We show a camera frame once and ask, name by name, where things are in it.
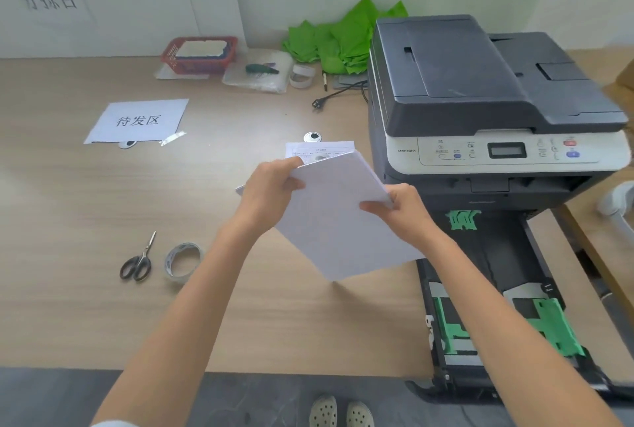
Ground person's left hand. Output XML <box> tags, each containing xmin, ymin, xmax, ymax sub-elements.
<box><xmin>236</xmin><ymin>156</ymin><xmax>306</xmax><ymax>237</ymax></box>

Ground person's right hand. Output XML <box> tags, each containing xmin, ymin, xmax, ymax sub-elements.
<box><xmin>359</xmin><ymin>183</ymin><xmax>442</xmax><ymax>252</ymax></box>

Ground white paper stack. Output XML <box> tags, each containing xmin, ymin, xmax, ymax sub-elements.
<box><xmin>235</xmin><ymin>150</ymin><xmax>427</xmax><ymax>282</ymax></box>

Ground black printer tray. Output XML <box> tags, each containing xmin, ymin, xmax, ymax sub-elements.
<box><xmin>405</xmin><ymin>209</ymin><xmax>634</xmax><ymax>405</ymax></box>

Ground person's left forearm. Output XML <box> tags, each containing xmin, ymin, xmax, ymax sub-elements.
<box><xmin>91</xmin><ymin>221</ymin><xmax>271</xmax><ymax>427</ymax></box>

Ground person's right forearm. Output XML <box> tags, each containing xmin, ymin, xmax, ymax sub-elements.
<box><xmin>418</xmin><ymin>233</ymin><xmax>623</xmax><ymax>427</ymax></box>

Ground clear plastic bag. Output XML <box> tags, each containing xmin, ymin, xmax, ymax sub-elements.
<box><xmin>221</xmin><ymin>49</ymin><xmax>294</xmax><ymax>94</ymax></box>

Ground grey black printer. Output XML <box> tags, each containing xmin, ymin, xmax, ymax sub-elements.
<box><xmin>366</xmin><ymin>15</ymin><xmax>633</xmax><ymax>220</ymax></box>

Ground green fabric bag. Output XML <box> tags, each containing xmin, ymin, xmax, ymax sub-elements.
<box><xmin>282</xmin><ymin>0</ymin><xmax>409</xmax><ymax>76</ymax></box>

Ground person's cream right clog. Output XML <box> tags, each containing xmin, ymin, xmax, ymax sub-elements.
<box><xmin>345</xmin><ymin>400</ymin><xmax>375</xmax><ymax>427</ymax></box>

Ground person's cream clog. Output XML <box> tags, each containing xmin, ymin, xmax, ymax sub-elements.
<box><xmin>345</xmin><ymin>400</ymin><xmax>375</xmax><ymax>427</ymax></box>
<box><xmin>309</xmin><ymin>394</ymin><xmax>339</xmax><ymax>427</ymax></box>

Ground person's cream left clog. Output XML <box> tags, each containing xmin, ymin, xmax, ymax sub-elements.
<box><xmin>309</xmin><ymin>394</ymin><xmax>339</xmax><ymax>427</ymax></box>

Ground printed grid form sheet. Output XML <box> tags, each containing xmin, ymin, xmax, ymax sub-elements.
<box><xmin>285</xmin><ymin>141</ymin><xmax>356</xmax><ymax>168</ymax></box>

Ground clear printed tape roll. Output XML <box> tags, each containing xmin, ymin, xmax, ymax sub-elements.
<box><xmin>164</xmin><ymin>242</ymin><xmax>205</xmax><ymax>288</ymax></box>

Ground small white tape roll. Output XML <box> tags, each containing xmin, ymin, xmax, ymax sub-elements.
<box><xmin>289</xmin><ymin>63</ymin><xmax>317</xmax><ymax>90</ymax></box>

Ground red plastic basket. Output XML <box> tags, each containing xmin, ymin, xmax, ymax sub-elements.
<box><xmin>160</xmin><ymin>36</ymin><xmax>238</xmax><ymax>77</ymax></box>

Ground white paper desk sign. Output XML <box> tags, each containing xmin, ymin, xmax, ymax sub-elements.
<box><xmin>83</xmin><ymin>98</ymin><xmax>190</xmax><ymax>145</ymax></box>

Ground black power cable with plug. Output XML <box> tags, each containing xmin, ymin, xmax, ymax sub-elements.
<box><xmin>312</xmin><ymin>77</ymin><xmax>370</xmax><ymax>111</ymax></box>

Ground black handled scissors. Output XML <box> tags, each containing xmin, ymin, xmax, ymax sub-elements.
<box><xmin>118</xmin><ymin>230</ymin><xmax>158</xmax><ymax>283</ymax></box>

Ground white grey headset strap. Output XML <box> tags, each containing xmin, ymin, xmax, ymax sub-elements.
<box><xmin>596</xmin><ymin>179</ymin><xmax>634</xmax><ymax>240</ymax></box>

